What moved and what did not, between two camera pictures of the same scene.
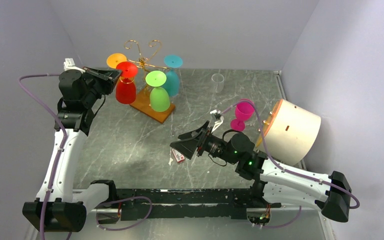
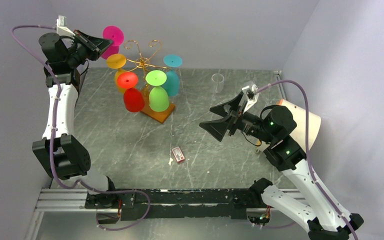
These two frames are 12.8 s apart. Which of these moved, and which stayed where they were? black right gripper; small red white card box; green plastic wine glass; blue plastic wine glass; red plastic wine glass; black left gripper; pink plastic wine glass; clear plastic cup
Moved: black left gripper; pink plastic wine glass; black right gripper; red plastic wine glass
Stayed: blue plastic wine glass; clear plastic cup; small red white card box; green plastic wine glass
